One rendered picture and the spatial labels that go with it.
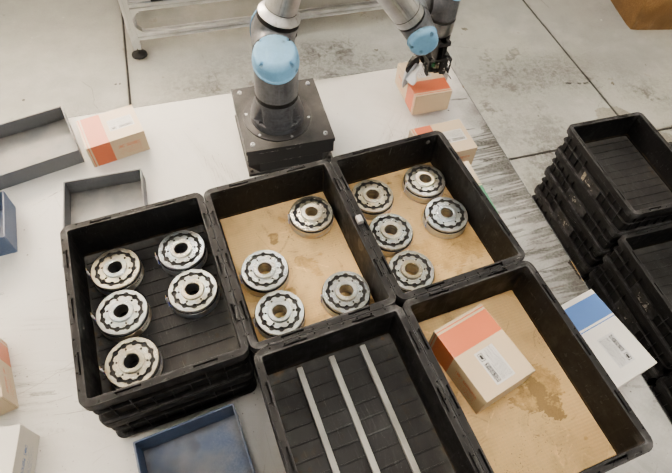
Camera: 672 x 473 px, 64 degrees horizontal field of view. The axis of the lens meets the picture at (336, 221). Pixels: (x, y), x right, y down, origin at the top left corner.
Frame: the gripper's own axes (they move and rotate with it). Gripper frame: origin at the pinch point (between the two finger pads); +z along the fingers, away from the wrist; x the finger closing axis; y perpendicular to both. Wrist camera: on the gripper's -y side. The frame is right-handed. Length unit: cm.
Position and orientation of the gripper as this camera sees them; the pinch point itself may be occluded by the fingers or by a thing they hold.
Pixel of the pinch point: (423, 82)
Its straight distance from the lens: 174.8
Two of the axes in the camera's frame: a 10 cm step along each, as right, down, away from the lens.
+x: 9.6, -2.0, 1.9
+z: -0.5, 5.8, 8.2
